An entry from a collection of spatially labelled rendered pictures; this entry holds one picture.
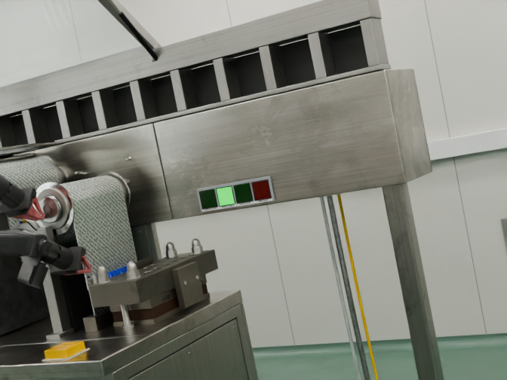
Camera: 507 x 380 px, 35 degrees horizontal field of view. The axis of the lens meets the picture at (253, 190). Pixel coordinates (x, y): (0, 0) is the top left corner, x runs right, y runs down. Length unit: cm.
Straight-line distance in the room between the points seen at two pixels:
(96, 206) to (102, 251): 13
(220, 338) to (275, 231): 267
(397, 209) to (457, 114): 221
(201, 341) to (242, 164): 51
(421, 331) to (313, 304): 262
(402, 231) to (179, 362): 72
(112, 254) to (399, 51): 260
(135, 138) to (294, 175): 54
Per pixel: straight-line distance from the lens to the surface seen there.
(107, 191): 240
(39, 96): 275
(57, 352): 204
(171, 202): 247
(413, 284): 236
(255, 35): 229
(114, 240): 239
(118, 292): 218
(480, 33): 446
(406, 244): 234
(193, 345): 223
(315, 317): 498
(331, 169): 220
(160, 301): 223
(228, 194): 235
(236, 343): 241
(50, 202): 229
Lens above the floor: 131
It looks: 3 degrees down
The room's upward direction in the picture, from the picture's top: 11 degrees counter-clockwise
